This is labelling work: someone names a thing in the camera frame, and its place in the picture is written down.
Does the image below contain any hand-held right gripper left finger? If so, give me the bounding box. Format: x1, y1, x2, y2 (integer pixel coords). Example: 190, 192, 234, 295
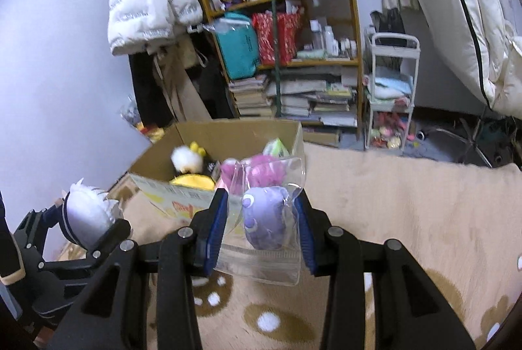
49, 189, 229, 350

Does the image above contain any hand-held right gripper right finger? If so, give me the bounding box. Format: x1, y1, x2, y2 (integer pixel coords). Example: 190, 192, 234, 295
293, 193, 478, 350

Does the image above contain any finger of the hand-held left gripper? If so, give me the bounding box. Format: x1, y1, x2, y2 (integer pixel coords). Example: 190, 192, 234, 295
61, 219, 132, 273
14, 205, 66, 253

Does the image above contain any plush doll with dark outfit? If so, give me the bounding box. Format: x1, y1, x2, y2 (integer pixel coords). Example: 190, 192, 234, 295
57, 179, 125, 249

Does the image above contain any purple plush toy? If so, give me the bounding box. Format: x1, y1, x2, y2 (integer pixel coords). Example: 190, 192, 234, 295
241, 186, 300, 251

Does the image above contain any clear plastic bag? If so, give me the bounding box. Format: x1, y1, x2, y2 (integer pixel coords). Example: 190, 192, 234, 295
214, 156, 308, 287

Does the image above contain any yellow plush toy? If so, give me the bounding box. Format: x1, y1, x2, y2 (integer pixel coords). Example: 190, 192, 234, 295
169, 172, 216, 191

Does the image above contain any pink swirl plush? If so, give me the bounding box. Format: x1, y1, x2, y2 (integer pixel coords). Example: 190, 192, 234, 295
220, 158, 242, 193

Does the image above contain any black tissue pack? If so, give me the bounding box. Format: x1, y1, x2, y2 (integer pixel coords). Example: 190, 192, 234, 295
203, 158, 223, 181

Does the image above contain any white plush duck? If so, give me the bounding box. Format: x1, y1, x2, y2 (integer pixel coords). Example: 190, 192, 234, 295
170, 141, 207, 173

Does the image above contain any pink plush toy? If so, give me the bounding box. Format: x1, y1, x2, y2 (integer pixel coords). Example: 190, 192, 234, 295
240, 154, 288, 188

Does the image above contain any printed cardboard box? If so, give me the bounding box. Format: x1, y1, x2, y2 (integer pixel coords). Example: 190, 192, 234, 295
128, 120, 306, 228

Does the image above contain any green tissue pack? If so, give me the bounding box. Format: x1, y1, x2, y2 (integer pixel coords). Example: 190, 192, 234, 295
263, 138, 291, 157

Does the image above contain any beige printed blanket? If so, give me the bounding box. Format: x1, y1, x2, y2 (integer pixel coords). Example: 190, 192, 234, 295
35, 142, 522, 350

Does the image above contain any pile of snack bags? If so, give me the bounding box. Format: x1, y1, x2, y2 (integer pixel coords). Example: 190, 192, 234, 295
119, 95, 166, 144

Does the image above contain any stack of books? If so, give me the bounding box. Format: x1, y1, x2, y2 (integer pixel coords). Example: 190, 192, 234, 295
227, 67, 360, 129

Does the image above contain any beige coat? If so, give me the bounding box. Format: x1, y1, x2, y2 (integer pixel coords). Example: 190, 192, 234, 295
153, 46, 213, 123

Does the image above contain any black coat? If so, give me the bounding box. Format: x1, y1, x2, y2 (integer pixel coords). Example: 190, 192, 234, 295
130, 48, 177, 130

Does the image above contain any teal bag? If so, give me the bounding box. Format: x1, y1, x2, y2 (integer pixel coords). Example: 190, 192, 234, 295
213, 12, 260, 81

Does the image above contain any metal stand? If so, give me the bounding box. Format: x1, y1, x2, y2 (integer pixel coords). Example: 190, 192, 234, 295
426, 115, 495, 168

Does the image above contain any green pole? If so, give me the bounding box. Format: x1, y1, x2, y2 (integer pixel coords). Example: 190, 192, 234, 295
266, 0, 283, 119

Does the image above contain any group of cosmetic bottles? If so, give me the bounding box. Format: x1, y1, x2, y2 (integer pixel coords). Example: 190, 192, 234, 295
301, 19, 359, 60

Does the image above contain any red gift bag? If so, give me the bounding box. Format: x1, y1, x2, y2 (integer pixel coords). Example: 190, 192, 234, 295
251, 9, 303, 66

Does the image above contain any white utility cart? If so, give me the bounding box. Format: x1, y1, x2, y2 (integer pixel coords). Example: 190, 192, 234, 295
364, 33, 421, 152

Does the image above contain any yellow wooden shelf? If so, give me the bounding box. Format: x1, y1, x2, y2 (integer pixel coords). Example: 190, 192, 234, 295
195, 0, 364, 143

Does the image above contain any white duvet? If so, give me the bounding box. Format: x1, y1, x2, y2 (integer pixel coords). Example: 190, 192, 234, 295
381, 0, 522, 112

